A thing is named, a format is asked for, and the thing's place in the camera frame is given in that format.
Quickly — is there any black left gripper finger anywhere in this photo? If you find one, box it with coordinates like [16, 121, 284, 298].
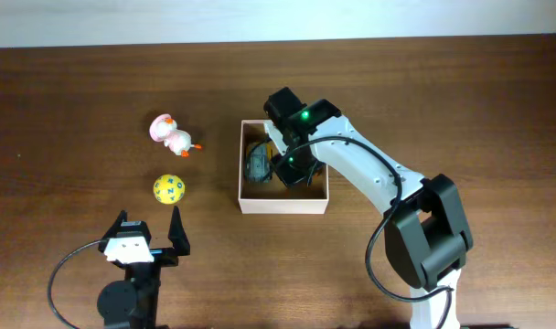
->
[98, 210, 127, 249]
[168, 206, 190, 255]

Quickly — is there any yellow grey toy truck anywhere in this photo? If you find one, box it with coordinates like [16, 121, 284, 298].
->
[243, 140, 273, 183]

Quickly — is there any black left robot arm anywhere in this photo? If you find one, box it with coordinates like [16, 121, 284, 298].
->
[97, 206, 190, 329]

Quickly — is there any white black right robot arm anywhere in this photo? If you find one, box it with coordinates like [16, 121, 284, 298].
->
[263, 87, 474, 328]

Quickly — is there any white cardboard box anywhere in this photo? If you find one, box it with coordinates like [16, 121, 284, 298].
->
[238, 120, 329, 215]

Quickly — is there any yellow ball with blue letters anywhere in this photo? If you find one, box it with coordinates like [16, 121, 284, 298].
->
[153, 174, 186, 205]

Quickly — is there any pink white duck toy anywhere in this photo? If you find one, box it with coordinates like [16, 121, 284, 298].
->
[149, 114, 203, 157]

